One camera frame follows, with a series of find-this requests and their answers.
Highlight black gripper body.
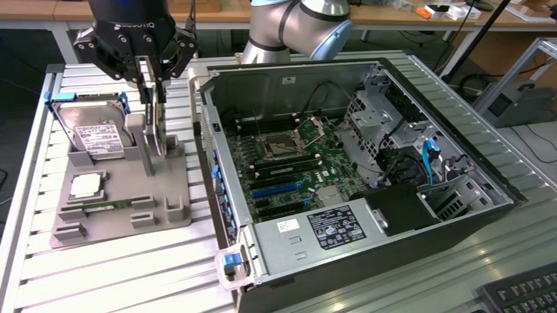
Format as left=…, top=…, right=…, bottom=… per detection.
left=88, top=0, right=176, bottom=40

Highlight graphics card with black cooler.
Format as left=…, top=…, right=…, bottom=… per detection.
left=133, top=55, right=169, bottom=161

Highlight hard disk with blue carrier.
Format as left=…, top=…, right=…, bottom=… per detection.
left=44, top=92, right=136, bottom=161

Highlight wooden desk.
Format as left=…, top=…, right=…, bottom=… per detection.
left=0, top=0, right=557, bottom=65

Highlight CPU socket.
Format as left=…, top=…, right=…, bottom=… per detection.
left=256, top=132, right=305, bottom=162

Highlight silver CPU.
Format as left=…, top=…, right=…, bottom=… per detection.
left=68, top=174, right=105, bottom=198

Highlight silver socket cover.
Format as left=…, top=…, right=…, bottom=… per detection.
left=293, top=116, right=325, bottom=148

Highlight grey parts rack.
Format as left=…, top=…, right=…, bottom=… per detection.
left=48, top=113, right=192, bottom=250

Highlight green RAM stick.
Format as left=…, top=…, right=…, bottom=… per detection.
left=81, top=200, right=133, bottom=213
left=253, top=159, right=323, bottom=180

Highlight black expansion slot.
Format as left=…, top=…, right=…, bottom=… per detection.
left=248, top=175, right=299, bottom=192
left=259, top=200, right=305, bottom=219

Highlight blue expansion slot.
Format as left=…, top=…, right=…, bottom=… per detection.
left=251, top=183, right=303, bottom=199

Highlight green motherboard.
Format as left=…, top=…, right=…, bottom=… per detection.
left=223, top=113, right=371, bottom=222

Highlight silver disk bay cage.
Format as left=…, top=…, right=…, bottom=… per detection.
left=340, top=89, right=430, bottom=154

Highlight silver chipset heatsink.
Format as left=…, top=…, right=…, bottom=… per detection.
left=315, top=187, right=348, bottom=206

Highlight white orange box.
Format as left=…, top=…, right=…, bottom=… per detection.
left=412, top=4, right=451, bottom=20

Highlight grey power supply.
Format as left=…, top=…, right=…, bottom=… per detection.
left=251, top=196, right=391, bottom=278

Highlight white flat box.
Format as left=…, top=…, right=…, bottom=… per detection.
left=447, top=6, right=483, bottom=22

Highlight black tripod pole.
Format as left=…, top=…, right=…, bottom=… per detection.
left=438, top=0, right=512, bottom=82

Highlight black plastic shroud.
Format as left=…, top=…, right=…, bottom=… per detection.
left=348, top=185, right=443, bottom=237

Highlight black open PC case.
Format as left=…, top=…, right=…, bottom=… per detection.
left=185, top=57, right=530, bottom=313

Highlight grey equipment box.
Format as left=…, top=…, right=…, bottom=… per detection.
left=472, top=80, right=557, bottom=130

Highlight white papers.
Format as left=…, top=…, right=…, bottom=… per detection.
left=503, top=5, right=557, bottom=23

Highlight black keyboard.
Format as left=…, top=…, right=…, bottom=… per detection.
left=472, top=262, right=557, bottom=313

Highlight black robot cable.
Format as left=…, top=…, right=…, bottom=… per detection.
left=185, top=0, right=199, bottom=35

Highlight blue wire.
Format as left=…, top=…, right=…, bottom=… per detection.
left=419, top=138, right=440, bottom=186

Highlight aluminium profile frame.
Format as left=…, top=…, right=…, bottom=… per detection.
left=471, top=37, right=557, bottom=108

